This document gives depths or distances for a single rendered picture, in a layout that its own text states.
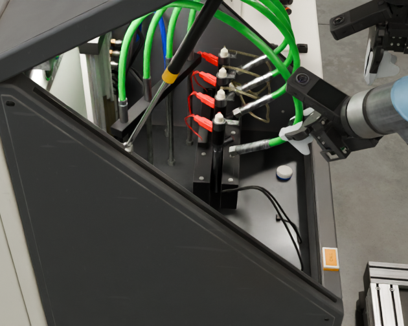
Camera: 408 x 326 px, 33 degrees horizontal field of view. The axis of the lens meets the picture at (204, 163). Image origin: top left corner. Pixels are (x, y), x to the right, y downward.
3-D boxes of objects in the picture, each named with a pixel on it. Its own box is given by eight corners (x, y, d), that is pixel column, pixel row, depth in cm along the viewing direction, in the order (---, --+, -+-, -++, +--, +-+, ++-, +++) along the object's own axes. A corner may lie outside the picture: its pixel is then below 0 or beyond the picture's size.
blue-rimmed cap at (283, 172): (292, 180, 170) (293, 176, 169) (276, 179, 170) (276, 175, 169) (291, 169, 173) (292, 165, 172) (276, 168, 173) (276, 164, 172)
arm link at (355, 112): (353, 108, 101) (382, 74, 105) (335, 113, 105) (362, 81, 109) (383, 145, 103) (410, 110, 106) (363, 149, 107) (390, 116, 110)
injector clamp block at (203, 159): (235, 229, 158) (238, 184, 147) (192, 227, 158) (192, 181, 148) (239, 134, 182) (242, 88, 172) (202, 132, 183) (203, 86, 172)
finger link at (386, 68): (394, 95, 133) (405, 55, 127) (364, 93, 133) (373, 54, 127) (392, 85, 135) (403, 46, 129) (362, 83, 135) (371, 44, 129)
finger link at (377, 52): (377, 77, 129) (387, 38, 123) (370, 77, 129) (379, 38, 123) (375, 63, 132) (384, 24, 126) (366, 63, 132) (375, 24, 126)
